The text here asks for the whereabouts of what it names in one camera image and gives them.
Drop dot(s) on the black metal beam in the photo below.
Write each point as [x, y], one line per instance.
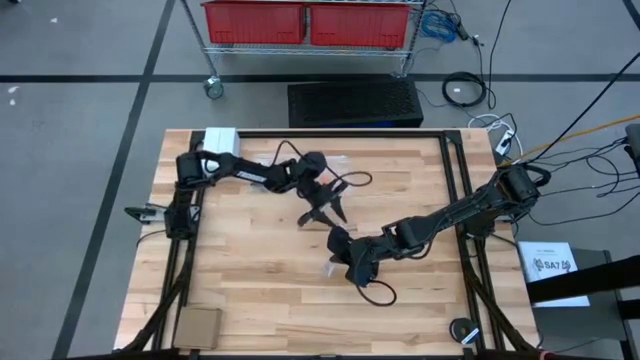
[585, 280]

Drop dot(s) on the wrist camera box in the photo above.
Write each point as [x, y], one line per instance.
[362, 274]
[314, 162]

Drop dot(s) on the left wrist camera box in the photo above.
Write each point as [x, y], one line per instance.
[314, 162]

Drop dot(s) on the black tape roll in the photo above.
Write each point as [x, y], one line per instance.
[461, 330]

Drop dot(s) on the grey side cart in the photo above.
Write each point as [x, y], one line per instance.
[590, 330]

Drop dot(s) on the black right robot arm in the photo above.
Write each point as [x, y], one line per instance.
[475, 207]

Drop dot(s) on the white printed booklet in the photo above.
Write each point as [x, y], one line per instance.
[550, 285]

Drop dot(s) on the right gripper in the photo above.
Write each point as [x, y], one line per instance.
[370, 247]

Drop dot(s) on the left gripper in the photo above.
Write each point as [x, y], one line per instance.
[320, 192]

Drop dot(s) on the brown cardboard sheet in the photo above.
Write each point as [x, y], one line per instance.
[197, 328]

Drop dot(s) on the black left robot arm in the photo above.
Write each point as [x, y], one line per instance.
[250, 174]

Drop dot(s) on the black perforated case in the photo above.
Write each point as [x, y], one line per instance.
[355, 102]

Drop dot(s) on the white power strip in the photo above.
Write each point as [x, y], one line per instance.
[504, 144]

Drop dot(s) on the white cardboard box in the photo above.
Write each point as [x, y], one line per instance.
[220, 140]

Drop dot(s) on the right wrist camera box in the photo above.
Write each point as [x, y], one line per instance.
[362, 274]

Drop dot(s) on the red plastic bin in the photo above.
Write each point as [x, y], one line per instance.
[360, 25]
[250, 22]

